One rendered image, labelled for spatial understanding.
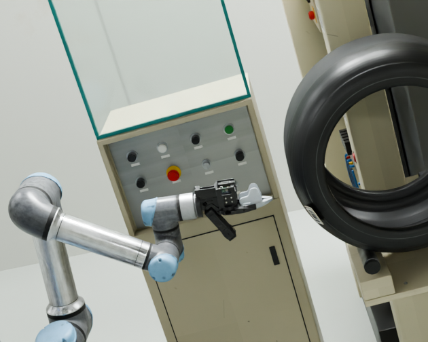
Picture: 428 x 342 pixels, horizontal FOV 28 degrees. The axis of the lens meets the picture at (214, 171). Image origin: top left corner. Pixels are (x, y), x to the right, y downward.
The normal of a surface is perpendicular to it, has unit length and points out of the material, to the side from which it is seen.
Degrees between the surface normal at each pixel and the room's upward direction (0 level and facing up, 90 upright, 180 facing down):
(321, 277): 0
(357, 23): 90
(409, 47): 24
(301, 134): 69
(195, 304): 90
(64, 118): 90
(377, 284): 90
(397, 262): 0
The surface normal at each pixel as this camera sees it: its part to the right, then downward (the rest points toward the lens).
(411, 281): -0.28, -0.91
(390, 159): 0.00, 0.33
